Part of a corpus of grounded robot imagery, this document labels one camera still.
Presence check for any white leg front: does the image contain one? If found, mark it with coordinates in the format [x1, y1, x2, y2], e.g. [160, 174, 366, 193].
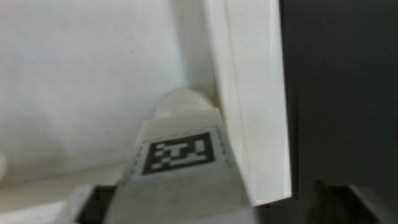
[105, 89, 258, 224]

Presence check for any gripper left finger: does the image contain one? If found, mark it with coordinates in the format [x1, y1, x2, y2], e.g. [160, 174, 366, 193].
[62, 185, 115, 224]

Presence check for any white square tabletop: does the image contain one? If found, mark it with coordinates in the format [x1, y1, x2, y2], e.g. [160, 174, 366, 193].
[0, 0, 291, 224]

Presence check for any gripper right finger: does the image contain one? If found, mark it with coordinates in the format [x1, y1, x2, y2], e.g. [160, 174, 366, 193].
[311, 181, 398, 224]

